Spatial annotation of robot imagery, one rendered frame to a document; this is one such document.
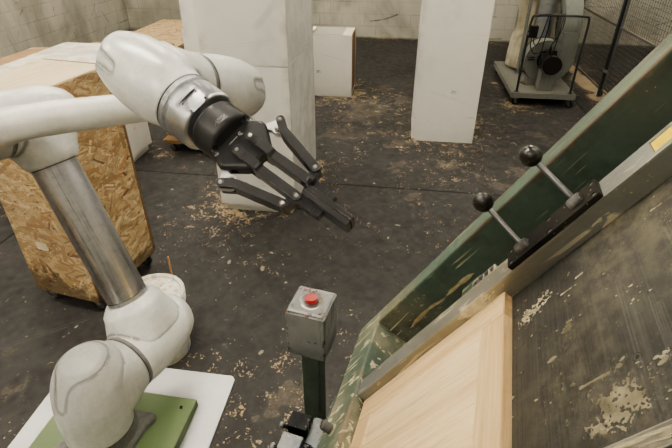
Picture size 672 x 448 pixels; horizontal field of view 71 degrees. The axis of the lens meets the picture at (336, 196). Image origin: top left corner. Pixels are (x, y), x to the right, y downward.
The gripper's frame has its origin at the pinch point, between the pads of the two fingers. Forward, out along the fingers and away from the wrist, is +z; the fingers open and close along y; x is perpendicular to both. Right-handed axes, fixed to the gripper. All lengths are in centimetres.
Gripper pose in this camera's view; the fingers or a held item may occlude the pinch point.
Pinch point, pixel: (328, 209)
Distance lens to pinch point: 58.0
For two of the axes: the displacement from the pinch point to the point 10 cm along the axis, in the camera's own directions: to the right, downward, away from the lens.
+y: 6.2, -7.4, 2.6
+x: 0.7, 3.9, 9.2
